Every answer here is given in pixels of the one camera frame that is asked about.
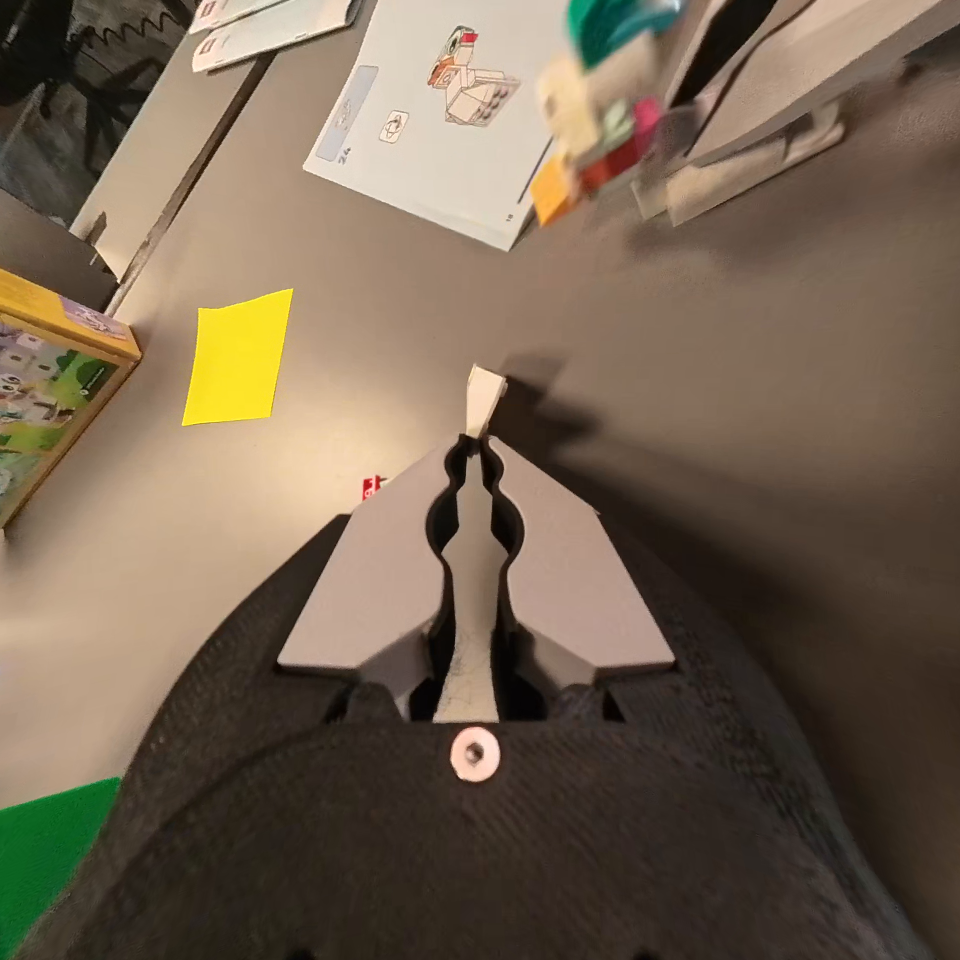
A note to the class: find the closed instruction booklet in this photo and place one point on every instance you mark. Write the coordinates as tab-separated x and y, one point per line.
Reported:
270	37
247	11

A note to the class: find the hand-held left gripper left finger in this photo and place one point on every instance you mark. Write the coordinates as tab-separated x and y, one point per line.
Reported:
360	585

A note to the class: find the small red label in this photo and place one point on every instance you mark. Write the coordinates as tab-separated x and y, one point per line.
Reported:
373	489

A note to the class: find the yellow sticky note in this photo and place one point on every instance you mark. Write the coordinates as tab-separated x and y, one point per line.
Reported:
236	360

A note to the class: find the yellow lego set box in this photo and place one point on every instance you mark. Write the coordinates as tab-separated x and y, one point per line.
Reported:
52	390

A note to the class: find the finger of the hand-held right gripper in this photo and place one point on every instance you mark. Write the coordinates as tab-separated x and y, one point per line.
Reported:
817	82
686	52

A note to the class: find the green sheet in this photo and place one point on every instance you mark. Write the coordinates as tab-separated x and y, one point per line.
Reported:
45	847

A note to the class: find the open lego instruction booklet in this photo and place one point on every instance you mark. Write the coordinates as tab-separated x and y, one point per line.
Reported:
420	150

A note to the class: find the white and teal lego model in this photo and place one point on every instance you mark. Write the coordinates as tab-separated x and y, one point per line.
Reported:
592	97

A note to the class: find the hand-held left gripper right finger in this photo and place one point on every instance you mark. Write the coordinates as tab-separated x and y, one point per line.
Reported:
577	585

